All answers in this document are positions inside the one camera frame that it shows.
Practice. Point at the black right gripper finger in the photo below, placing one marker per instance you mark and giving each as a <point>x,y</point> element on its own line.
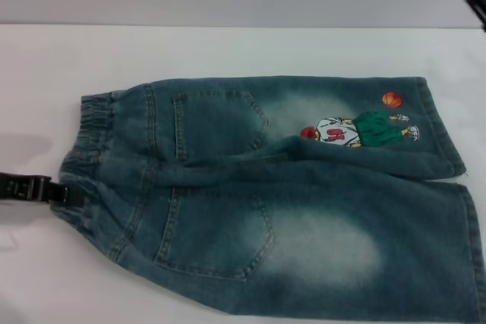
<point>479,7</point>

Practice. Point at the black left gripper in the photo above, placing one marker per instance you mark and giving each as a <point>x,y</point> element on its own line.
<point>4,189</point>

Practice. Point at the blue denim shorts with print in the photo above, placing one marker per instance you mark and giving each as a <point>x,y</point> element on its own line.
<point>288,217</point>

